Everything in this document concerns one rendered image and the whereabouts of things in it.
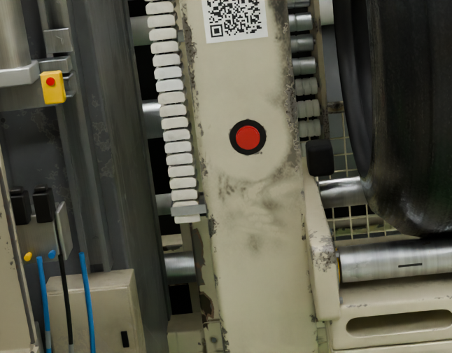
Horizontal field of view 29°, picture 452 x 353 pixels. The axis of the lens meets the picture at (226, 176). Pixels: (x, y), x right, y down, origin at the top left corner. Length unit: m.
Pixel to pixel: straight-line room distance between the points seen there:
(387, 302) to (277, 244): 0.17
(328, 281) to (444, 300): 0.15
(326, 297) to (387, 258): 0.09
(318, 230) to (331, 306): 0.10
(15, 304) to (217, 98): 0.35
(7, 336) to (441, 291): 0.51
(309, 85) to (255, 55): 0.43
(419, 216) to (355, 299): 0.14
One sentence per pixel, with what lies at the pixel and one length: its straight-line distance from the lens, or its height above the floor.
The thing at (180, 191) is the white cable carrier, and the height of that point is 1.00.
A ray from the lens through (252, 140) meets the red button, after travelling 1.10.
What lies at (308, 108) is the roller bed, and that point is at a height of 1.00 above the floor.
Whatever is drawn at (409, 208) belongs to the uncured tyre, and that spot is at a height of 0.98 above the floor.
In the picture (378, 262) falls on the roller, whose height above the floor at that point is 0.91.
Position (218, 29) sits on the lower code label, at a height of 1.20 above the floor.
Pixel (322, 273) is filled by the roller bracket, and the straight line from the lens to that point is 1.04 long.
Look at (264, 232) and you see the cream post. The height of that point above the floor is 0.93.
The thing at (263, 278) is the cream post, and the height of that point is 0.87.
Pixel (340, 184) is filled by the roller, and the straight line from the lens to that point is 1.35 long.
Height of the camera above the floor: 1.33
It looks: 17 degrees down
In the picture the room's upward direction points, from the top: 7 degrees counter-clockwise
